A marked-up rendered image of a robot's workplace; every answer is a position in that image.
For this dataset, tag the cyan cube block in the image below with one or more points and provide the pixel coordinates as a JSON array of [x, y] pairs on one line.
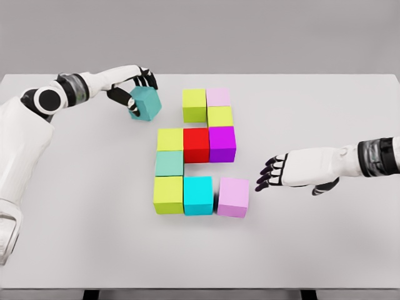
[[198, 195]]

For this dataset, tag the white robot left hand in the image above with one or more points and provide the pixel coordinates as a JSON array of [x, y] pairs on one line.
[[125, 73]]

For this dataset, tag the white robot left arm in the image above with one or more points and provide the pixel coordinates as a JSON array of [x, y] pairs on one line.
[[28, 131]]

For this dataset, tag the yellow-green cube block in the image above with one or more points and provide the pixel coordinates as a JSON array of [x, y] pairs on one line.
[[220, 116], [169, 139], [193, 104], [168, 194]]

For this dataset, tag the purple cube block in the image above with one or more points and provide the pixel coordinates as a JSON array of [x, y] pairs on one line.
[[222, 143]]

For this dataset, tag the red cube block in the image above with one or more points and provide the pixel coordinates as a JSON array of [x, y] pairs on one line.
[[196, 144]]

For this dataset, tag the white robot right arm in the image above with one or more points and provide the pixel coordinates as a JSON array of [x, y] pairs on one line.
[[372, 157]]

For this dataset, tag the mint green cube block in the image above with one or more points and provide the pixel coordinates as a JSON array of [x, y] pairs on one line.
[[169, 163]]

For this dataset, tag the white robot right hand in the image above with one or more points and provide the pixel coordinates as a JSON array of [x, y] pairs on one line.
[[307, 170]]

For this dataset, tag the light pink cube block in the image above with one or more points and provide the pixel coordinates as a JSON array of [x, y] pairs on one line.
[[233, 197], [218, 97]]

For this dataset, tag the teal cube block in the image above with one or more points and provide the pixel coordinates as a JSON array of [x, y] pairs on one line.
[[146, 103]]

